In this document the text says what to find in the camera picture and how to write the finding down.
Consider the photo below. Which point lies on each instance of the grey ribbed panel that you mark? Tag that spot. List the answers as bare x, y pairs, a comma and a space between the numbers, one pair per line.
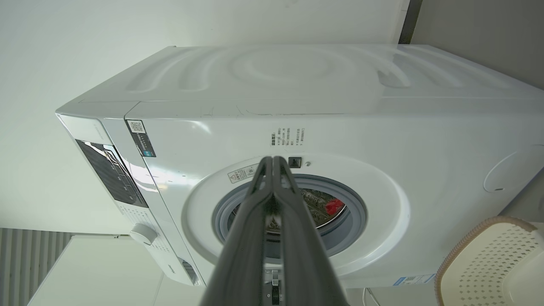
21, 263

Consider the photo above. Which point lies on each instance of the black door latch socket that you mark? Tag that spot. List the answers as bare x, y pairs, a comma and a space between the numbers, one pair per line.
294, 162

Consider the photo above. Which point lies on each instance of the white cabinet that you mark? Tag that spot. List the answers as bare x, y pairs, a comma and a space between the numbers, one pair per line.
97, 276

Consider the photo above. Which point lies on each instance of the grey warning sticker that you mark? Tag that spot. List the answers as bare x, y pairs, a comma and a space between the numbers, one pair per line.
240, 174

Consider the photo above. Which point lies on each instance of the QR code sticker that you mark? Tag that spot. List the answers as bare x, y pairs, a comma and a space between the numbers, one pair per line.
140, 140

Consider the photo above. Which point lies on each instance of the white washer dial knob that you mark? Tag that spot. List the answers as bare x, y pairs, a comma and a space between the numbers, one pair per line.
142, 234

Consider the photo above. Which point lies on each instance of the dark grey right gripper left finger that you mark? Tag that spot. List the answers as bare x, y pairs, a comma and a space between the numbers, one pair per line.
242, 255

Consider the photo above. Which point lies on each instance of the white front-load washing machine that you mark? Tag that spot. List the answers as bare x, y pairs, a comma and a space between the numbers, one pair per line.
340, 127

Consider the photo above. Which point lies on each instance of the printed text label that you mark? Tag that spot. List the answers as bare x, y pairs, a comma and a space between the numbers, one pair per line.
287, 137

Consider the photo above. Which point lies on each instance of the blue energy label sticker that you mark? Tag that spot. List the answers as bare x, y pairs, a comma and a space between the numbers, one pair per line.
414, 279

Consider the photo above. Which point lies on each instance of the beige perforated laundry basket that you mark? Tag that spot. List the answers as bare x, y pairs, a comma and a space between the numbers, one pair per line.
488, 263

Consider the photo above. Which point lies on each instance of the grey rubber door gasket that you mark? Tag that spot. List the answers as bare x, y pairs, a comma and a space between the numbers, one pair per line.
219, 214

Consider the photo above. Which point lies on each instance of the white round filter access cover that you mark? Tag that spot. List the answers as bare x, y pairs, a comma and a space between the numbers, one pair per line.
518, 170

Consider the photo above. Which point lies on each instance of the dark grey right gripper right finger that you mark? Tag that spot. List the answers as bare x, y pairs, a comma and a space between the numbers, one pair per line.
301, 255

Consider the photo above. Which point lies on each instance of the stainless steel washing machine drum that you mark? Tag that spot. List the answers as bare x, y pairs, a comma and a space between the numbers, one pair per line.
318, 205

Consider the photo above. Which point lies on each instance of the red and white garment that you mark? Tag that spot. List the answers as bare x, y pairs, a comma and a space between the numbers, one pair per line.
334, 206

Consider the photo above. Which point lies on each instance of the black washer control panel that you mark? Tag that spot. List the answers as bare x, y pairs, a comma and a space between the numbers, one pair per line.
110, 170

